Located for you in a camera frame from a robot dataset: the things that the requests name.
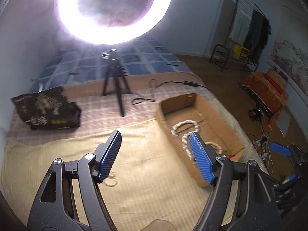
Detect thin cream bead necklace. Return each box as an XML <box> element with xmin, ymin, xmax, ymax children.
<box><xmin>102</xmin><ymin>170</ymin><xmax>119</xmax><ymax>187</ymax></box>

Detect large white pearl necklace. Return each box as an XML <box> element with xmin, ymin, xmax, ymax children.
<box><xmin>171</xmin><ymin>120</ymin><xmax>201</xmax><ymax>161</ymax></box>

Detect blue bangle with red string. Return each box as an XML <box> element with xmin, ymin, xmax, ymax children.
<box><xmin>222</xmin><ymin>149</ymin><xmax>236</xmax><ymax>159</ymax></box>

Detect orange covered box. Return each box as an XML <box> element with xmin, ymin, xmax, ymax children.
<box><xmin>240</xmin><ymin>71</ymin><xmax>289</xmax><ymax>130</ymax></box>

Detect yellow striped bed sheet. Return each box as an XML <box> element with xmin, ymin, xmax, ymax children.
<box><xmin>1</xmin><ymin>94</ymin><xmax>260</xmax><ymax>230</ymax></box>

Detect black snack bag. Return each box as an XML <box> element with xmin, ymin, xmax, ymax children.
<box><xmin>11</xmin><ymin>87</ymin><xmax>81</xmax><ymax>130</ymax></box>

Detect pink plaid blanket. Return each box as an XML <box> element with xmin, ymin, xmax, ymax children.
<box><xmin>7</xmin><ymin>84</ymin><xmax>214</xmax><ymax>146</ymax></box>

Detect cardboard box tray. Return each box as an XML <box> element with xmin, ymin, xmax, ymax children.
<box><xmin>156</xmin><ymin>93</ymin><xmax>244</xmax><ymax>187</ymax></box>

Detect yellow box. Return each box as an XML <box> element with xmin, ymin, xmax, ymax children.
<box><xmin>232</xmin><ymin>43</ymin><xmax>250</xmax><ymax>61</ymax></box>

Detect black metal rack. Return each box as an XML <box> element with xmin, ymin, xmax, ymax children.
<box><xmin>209</xmin><ymin>44</ymin><xmax>259</xmax><ymax>72</ymax></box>

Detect hanging clothes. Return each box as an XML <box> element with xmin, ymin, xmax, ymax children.
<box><xmin>228</xmin><ymin>0</ymin><xmax>271</xmax><ymax>62</ymax></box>

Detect blue patterned bed cover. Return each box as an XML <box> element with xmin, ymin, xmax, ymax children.
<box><xmin>30</xmin><ymin>34</ymin><xmax>193</xmax><ymax>93</ymax></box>

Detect black tripod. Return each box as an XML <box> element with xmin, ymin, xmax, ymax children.
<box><xmin>101</xmin><ymin>49</ymin><xmax>132</xmax><ymax>117</ymax></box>

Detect white power strip cables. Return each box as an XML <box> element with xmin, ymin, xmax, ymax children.
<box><xmin>246</xmin><ymin>117</ymin><xmax>277</xmax><ymax>174</ymax></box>

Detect black power cable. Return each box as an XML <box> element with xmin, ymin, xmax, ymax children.
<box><xmin>131</xmin><ymin>78</ymin><xmax>210</xmax><ymax>105</ymax></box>

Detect white ring light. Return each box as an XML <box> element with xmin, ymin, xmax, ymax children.
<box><xmin>55</xmin><ymin>0</ymin><xmax>171</xmax><ymax>45</ymax></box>

